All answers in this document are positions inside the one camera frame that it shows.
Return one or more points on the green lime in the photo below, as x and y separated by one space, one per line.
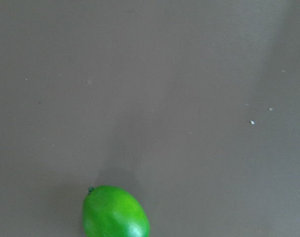
110 211

